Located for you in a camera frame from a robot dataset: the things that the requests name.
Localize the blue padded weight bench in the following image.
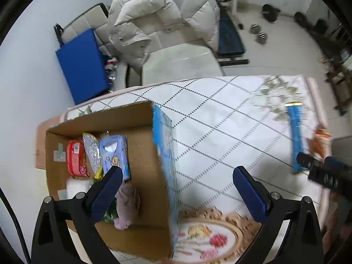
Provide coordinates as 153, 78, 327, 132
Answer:
216, 2, 249, 67

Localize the silver mesh sponge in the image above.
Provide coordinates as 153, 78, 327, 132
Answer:
82, 133, 104, 180

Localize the chrome dumbbell pair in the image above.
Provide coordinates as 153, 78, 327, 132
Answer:
249, 24, 268, 45

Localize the blue star tissue pack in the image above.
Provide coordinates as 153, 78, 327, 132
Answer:
99, 135, 131, 181

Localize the blue folded mat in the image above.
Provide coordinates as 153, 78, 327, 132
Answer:
56, 29, 110, 104

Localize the brown cardboard box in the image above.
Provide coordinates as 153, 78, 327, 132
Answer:
32, 101, 178, 263

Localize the red snack pack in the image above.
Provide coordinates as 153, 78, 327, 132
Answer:
66, 140, 90, 178

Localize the dark wooden stool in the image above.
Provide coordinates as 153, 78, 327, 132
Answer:
321, 55, 351, 116

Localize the white cotton bag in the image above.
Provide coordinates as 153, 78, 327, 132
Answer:
66, 178, 94, 199

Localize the small floor barbell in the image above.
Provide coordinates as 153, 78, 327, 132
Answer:
261, 4, 308, 29

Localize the long blue snack bag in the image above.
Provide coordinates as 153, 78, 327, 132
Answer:
285, 101, 304, 175

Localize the orange snack bag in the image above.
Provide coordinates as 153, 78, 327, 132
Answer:
311, 124, 332, 160

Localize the white puffer jacket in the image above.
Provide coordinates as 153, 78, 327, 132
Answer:
108, 0, 220, 72

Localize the beige sofa chair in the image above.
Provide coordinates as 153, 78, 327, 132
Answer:
54, 3, 223, 91

